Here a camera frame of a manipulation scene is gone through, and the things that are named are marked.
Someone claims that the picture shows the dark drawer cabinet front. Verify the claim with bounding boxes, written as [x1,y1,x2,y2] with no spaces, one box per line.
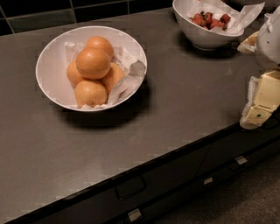
[6,111,280,224]

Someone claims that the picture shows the white paper in strawberry bowl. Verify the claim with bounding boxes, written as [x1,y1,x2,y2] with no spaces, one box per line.
[185,0,265,36]

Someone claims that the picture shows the orange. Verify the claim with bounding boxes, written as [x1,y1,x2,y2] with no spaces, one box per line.
[74,80,108,108]
[66,60,84,87]
[86,36,114,59]
[100,62,124,94]
[76,48,111,80]

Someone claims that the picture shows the red strawberries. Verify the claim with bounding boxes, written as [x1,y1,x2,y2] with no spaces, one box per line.
[191,11,231,31]

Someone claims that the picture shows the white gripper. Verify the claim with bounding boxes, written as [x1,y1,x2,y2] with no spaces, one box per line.
[237,6,280,130]

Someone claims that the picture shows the white paper in orange bowl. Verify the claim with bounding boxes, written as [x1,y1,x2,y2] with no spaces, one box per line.
[67,45,147,112]

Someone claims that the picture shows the white bowl with strawberries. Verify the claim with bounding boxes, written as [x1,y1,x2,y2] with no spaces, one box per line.
[172,0,244,50]

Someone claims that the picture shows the black drawer handle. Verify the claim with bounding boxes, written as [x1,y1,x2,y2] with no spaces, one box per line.
[115,177,146,200]

